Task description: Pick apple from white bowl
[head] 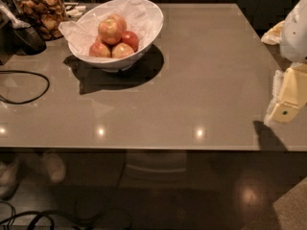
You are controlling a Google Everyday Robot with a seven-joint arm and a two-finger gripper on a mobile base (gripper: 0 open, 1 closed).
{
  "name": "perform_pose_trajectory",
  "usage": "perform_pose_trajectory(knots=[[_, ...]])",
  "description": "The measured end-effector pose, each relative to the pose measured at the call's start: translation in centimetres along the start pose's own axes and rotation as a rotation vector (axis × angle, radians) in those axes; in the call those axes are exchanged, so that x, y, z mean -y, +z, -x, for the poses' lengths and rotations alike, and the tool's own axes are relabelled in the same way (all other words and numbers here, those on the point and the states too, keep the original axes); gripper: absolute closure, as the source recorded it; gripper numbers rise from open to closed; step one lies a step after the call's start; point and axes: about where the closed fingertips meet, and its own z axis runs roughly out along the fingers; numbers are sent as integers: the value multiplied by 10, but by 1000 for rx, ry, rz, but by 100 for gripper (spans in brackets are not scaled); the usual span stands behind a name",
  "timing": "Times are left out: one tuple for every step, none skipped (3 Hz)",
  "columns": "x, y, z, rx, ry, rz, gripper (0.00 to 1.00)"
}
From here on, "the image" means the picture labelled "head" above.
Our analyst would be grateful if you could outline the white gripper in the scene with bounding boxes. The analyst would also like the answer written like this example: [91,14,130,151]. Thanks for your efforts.
[264,0,307,125]

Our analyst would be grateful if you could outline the red yellow apple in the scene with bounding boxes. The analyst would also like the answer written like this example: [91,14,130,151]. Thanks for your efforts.
[98,19,123,45]

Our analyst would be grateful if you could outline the white bowl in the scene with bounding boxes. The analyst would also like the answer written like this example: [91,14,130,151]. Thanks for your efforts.
[67,0,164,73]

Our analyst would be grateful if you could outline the red right apple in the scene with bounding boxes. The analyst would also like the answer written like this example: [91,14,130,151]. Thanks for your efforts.
[121,31,139,52]

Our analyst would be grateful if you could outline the front right apple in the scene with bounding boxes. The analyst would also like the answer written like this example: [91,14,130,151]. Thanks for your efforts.
[111,43,134,58]

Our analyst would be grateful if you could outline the back apple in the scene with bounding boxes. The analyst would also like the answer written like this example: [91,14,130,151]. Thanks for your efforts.
[108,13,127,31]

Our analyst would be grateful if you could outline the front left apple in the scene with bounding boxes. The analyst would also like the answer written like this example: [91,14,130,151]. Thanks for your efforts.
[89,41,111,58]

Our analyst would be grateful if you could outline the small white items behind bowl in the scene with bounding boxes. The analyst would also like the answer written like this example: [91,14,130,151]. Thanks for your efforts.
[65,4,86,17]

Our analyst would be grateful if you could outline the white paper liner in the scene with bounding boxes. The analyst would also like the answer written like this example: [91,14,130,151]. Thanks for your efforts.
[59,0,164,57]

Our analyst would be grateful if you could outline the white shoe under table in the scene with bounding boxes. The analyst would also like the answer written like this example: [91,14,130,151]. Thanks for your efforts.
[42,152,66,183]

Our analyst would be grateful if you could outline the glass jar of snacks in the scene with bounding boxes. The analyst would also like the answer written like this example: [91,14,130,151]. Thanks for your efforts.
[12,0,67,40]

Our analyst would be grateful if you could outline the black round appliance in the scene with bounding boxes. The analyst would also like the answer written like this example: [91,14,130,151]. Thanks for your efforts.
[0,3,46,56]

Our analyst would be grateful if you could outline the left white shoe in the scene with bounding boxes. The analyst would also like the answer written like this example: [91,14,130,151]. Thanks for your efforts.
[0,158,19,199]

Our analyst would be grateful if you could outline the black cable on table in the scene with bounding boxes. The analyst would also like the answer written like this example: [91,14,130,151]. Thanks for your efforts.
[0,69,51,105]

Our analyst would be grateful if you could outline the black cables on floor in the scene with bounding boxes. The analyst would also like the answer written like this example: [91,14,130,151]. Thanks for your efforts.
[0,201,132,230]

